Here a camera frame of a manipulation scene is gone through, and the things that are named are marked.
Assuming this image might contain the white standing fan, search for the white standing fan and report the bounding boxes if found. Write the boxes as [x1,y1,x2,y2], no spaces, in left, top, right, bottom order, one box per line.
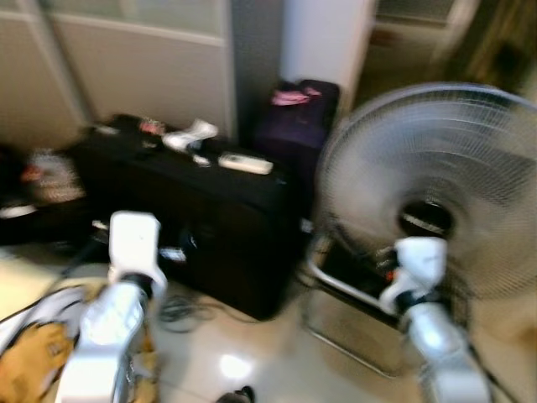
[315,82,537,303]

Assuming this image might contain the dark purple suitcase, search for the dark purple suitcase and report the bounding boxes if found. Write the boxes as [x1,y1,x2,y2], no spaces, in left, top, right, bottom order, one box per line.
[252,80,341,191]

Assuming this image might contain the pink cloth item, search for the pink cloth item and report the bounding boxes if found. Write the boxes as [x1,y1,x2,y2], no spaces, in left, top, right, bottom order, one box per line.
[270,86,324,108]

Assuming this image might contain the white remote control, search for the white remote control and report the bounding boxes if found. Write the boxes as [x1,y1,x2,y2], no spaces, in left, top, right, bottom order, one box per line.
[218,153,275,175]

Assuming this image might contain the white crumpled cloth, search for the white crumpled cloth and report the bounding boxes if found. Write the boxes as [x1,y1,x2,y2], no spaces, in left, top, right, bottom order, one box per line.
[162,119,221,154]

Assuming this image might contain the small red item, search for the small red item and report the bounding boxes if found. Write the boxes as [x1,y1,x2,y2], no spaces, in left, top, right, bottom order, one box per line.
[138,118,166,135]

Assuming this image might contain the beige wardrobe sliding door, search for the beige wardrobe sliding door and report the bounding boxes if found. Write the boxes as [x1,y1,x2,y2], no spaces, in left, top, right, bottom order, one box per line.
[0,0,237,137]

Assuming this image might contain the clear crinkled plastic bag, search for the clear crinkled plastic bag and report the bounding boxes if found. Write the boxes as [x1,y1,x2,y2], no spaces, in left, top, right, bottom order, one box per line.
[25,149,85,204]

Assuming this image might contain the black bedside table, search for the black bedside table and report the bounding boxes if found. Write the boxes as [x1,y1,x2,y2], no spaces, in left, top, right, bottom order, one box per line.
[0,143,85,246]

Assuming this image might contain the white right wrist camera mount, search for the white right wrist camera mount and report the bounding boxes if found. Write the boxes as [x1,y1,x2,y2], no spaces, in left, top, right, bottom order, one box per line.
[379,238,448,311]

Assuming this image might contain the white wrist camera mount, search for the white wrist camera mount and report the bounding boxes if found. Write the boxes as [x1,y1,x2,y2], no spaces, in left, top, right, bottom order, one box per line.
[107,212,167,291]
[379,238,448,311]

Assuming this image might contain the metal chair frame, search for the metal chair frame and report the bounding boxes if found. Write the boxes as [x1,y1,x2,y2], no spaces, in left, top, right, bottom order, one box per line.
[300,235,471,379]

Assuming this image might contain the coiled dark floor cable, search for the coiled dark floor cable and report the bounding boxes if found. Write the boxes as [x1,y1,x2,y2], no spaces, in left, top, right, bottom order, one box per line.
[155,294,208,330]

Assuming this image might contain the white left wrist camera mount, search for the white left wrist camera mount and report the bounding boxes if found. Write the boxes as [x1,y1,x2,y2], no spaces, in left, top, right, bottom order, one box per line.
[107,212,167,291]

